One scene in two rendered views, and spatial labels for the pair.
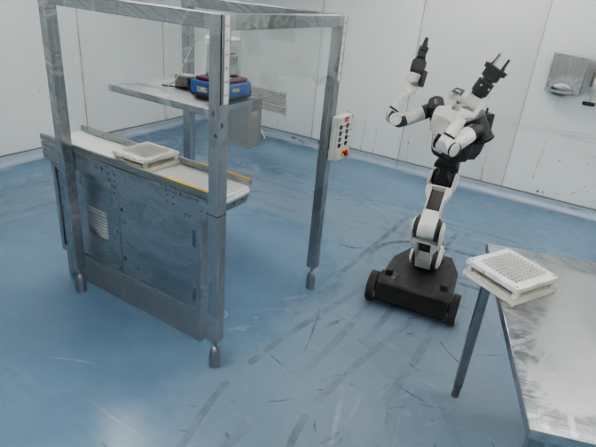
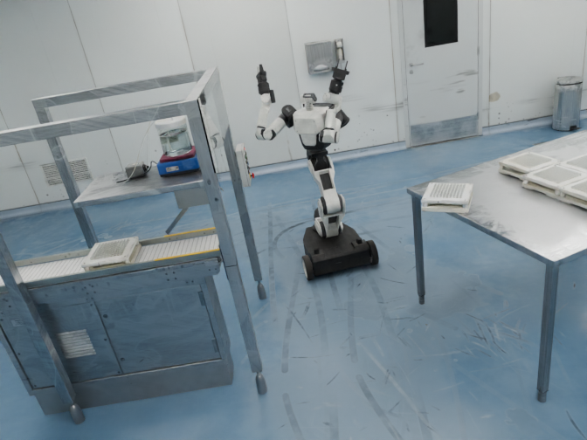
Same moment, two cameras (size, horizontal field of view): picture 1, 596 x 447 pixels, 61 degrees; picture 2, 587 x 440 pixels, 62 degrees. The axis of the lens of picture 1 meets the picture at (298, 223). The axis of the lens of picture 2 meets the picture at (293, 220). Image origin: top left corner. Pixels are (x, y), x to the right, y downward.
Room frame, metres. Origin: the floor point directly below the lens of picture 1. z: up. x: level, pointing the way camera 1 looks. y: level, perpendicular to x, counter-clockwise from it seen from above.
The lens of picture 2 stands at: (-0.02, 1.14, 2.09)
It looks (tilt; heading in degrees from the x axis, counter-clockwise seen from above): 25 degrees down; 331
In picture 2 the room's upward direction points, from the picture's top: 10 degrees counter-clockwise
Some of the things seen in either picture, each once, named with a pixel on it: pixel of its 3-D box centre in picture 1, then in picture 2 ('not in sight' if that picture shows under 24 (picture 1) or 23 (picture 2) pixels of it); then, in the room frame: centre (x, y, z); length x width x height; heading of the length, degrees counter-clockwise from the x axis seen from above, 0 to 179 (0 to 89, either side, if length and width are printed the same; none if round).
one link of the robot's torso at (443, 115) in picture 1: (458, 131); (316, 125); (3.02, -0.92, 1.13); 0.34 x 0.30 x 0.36; 21
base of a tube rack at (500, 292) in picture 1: (508, 280); (447, 201); (1.71, -0.84, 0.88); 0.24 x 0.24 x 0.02; 32
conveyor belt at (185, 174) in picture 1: (137, 164); (103, 267); (2.58, 0.90, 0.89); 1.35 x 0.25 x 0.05; 60
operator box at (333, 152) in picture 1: (340, 137); (243, 165); (2.92, -0.20, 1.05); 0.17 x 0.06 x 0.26; 150
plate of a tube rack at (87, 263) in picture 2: (145, 152); (111, 251); (2.55, 0.84, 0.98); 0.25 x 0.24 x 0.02; 150
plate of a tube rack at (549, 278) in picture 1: (512, 270); (447, 193); (1.71, -0.84, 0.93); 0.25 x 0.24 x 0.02; 122
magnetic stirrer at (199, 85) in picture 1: (223, 86); (181, 160); (2.33, 0.40, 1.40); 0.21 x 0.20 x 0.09; 150
